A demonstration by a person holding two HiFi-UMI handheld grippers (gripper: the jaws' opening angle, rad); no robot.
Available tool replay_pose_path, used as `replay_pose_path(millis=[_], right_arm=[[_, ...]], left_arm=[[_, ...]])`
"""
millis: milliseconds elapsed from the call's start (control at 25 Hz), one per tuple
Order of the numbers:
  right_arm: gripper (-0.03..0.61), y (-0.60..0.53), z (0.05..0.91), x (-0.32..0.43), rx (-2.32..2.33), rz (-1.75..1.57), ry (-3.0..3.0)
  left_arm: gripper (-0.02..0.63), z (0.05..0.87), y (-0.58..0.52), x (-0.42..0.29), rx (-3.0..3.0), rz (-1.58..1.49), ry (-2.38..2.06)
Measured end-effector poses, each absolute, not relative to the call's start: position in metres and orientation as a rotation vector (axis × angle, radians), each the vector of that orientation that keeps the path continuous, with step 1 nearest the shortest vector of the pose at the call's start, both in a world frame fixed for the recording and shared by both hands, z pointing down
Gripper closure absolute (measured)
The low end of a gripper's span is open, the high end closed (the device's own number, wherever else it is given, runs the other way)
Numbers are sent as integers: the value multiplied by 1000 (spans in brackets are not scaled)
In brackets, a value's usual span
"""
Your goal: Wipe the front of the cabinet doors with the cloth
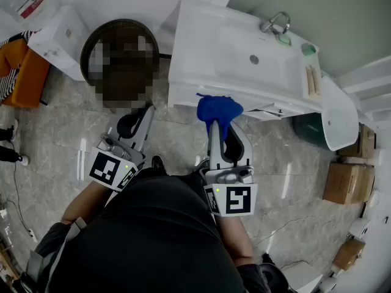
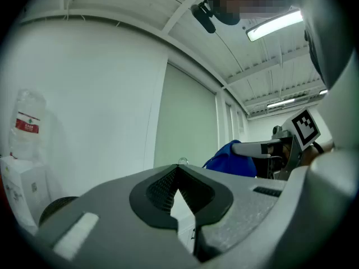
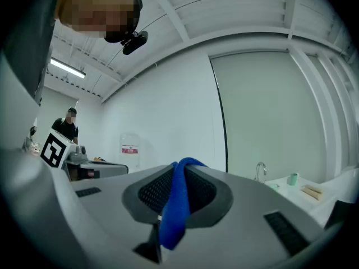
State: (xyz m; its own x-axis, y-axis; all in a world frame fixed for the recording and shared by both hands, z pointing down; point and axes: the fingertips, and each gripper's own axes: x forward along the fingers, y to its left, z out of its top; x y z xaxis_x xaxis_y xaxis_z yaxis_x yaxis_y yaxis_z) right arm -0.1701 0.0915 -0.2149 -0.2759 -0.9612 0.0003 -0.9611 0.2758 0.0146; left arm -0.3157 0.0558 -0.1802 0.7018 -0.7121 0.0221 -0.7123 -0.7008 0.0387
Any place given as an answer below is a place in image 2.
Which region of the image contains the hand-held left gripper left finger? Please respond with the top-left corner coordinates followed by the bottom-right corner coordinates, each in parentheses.
top-left (36, 164), bottom-right (208, 269)

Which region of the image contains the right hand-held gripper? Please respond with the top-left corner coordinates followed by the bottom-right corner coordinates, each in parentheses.
top-left (232, 107), bottom-right (321, 180)

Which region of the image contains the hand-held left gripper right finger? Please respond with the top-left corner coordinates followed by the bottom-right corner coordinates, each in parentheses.
top-left (178, 164), bottom-right (287, 263)

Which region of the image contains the blue cloth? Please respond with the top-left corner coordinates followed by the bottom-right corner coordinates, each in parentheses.
top-left (201, 139), bottom-right (258, 178)

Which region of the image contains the person's right forearm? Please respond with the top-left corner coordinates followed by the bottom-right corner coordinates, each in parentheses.
top-left (301, 138), bottom-right (335, 167)

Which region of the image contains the black mesh chair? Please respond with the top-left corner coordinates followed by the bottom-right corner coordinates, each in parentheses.
top-left (38, 196), bottom-right (80, 227)

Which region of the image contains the white window blind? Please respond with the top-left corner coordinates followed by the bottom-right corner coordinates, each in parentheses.
top-left (153, 62), bottom-right (219, 169)

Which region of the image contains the white water dispenser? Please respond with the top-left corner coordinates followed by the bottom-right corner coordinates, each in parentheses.
top-left (0, 155), bottom-right (58, 235)

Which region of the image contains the person's black shirt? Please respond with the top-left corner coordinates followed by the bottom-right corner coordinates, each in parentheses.
top-left (302, 8), bottom-right (353, 88)

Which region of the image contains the black head camera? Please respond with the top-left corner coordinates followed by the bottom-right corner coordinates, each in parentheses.
top-left (190, 0), bottom-right (217, 35)

